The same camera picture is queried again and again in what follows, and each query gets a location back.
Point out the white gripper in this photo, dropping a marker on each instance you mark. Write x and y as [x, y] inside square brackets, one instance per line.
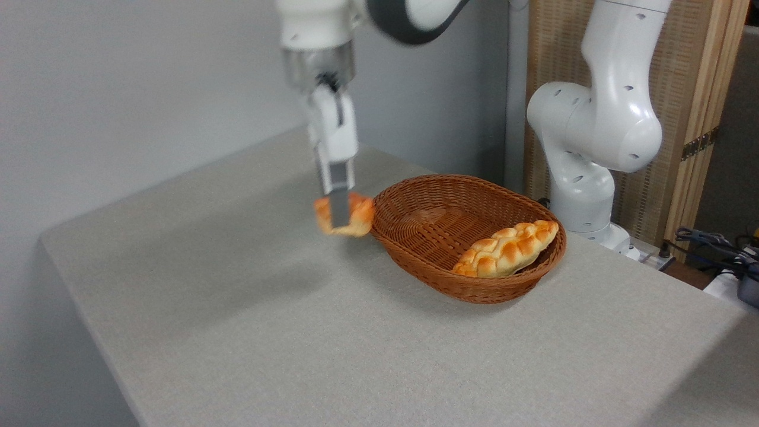
[335, 133]

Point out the round golden bread bun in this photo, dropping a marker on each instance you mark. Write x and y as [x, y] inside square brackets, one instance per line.
[362, 214]

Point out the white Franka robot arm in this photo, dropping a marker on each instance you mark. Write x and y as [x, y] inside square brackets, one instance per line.
[616, 118]

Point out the long braided bread loaf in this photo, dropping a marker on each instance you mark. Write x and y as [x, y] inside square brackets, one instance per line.
[510, 249]

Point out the brown wicker basket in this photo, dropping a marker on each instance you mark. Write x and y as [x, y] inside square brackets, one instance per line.
[415, 249]

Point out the white power strip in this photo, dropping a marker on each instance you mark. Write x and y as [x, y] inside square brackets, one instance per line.
[655, 260]

